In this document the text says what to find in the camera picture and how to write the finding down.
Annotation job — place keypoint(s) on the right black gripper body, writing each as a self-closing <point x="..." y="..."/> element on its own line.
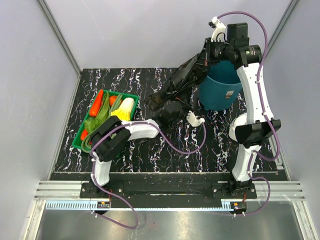
<point x="216" y="52"/>

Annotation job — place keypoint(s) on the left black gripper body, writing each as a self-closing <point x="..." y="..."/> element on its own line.
<point x="182" y="115"/>

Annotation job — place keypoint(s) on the black trash bag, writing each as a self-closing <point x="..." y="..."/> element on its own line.
<point x="178" y="87"/>

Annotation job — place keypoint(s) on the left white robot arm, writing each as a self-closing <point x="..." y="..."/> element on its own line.
<point x="108" y="140"/>

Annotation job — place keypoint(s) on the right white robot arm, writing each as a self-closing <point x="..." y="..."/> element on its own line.
<point x="255" y="126"/>

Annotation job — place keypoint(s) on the teal trash bin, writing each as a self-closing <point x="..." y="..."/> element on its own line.
<point x="220" y="88"/>

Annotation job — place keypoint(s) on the yellow white napa cabbage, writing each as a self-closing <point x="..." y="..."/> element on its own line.
<point x="125" y="109"/>

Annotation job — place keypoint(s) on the orange tomato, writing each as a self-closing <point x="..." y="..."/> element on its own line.
<point x="112" y="99"/>

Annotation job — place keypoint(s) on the green vegetable basket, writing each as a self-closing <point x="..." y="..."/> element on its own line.
<point x="76" y="143"/>

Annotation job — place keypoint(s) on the green leafy vegetable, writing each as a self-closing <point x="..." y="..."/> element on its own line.
<point x="92" y="123"/>

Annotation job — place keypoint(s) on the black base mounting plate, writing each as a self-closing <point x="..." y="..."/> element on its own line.
<point x="211" y="185"/>

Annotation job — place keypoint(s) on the small orange carrot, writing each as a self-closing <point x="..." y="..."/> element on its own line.
<point x="83" y="134"/>

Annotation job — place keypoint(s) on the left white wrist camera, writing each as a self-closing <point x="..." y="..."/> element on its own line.
<point x="194" y="120"/>

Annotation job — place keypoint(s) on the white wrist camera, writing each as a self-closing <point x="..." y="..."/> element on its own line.
<point x="194" y="120"/>
<point x="219" y="30"/>

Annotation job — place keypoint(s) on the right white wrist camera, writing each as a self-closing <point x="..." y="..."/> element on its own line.
<point x="219" y="30"/>

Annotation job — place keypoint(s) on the aluminium frame rail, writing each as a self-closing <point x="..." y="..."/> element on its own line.
<point x="278" y="186"/>

